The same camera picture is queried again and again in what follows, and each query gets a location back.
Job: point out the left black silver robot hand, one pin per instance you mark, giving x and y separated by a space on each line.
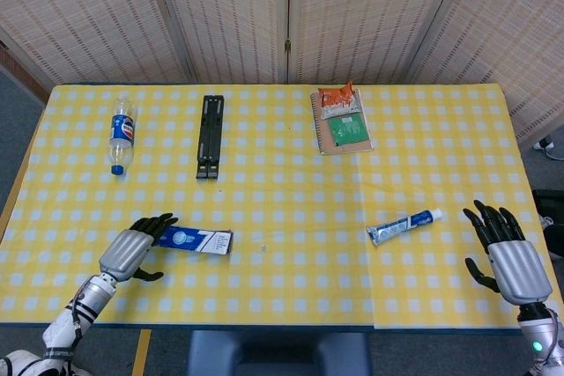
125 252

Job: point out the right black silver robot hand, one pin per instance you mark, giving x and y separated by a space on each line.
520 270

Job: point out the blue white toothpaste box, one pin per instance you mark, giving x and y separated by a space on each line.
194 239

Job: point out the blue white toothpaste tube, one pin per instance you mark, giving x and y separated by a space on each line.
396 228

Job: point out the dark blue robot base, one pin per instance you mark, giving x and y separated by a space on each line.
277 354

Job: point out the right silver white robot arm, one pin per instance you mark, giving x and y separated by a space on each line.
539 341

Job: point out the empty Pepsi plastic bottle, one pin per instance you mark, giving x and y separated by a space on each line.
122 129

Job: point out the black folding stand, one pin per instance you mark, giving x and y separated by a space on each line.
210 138

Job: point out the yellow white checkered tablecloth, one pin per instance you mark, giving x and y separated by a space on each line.
286 200

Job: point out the brown spiral notebook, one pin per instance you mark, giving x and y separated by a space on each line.
352 147

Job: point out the green card packet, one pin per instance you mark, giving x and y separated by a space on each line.
348 129

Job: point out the orange white snack packet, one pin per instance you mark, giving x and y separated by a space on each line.
339 101

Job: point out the beige woven folding screen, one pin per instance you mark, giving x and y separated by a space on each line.
220 15

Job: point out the brass screen hinge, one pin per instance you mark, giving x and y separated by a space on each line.
287 46

